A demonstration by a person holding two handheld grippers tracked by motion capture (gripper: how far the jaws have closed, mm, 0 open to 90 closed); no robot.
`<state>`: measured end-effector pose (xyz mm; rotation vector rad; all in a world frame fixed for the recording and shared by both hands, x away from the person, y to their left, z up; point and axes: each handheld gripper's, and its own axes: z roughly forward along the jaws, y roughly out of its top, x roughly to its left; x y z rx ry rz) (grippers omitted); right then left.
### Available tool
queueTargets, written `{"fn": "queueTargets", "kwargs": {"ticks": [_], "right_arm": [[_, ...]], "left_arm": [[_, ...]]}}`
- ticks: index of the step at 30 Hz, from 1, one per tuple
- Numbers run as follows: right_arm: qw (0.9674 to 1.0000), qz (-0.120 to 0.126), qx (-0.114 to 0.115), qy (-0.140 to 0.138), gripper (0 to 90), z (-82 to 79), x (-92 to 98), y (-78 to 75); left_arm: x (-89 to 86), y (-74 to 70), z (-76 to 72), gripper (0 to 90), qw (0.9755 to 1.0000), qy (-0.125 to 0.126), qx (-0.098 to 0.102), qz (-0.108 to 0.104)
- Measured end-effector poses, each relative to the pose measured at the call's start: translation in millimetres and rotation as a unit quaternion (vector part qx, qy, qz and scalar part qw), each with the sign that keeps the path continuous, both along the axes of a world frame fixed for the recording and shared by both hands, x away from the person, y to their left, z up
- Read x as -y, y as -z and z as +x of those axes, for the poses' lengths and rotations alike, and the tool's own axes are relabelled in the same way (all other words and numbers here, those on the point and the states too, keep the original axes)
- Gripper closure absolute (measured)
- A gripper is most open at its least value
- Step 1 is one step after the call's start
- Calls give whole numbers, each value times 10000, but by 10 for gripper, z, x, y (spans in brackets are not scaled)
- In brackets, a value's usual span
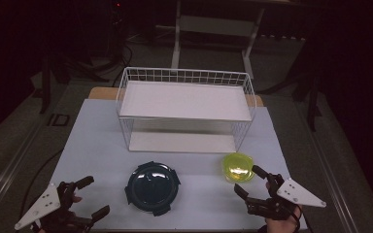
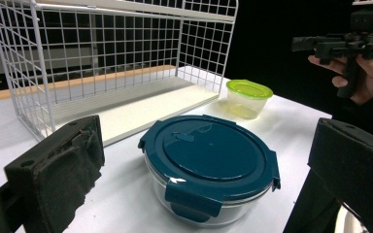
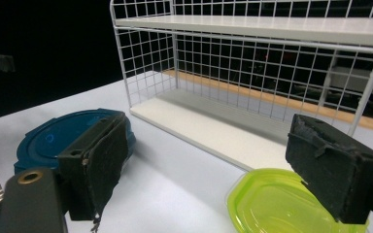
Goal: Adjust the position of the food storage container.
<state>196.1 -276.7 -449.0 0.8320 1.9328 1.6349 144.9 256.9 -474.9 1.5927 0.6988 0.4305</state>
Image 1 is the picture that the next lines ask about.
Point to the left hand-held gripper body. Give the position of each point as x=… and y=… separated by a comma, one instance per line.
x=42, y=204

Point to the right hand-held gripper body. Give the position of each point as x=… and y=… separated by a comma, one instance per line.
x=299, y=194

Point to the green lidded plastic container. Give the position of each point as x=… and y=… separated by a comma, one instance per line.
x=237, y=167

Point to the person's left hand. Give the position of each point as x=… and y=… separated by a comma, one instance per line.
x=77, y=198

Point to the person's right hand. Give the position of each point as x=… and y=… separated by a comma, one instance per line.
x=283, y=226

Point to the black floor box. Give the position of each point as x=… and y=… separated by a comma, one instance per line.
x=58, y=119

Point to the black metal stand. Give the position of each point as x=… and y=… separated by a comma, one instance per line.
x=312, y=97

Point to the white metal table frame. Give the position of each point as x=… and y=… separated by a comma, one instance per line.
x=217, y=26

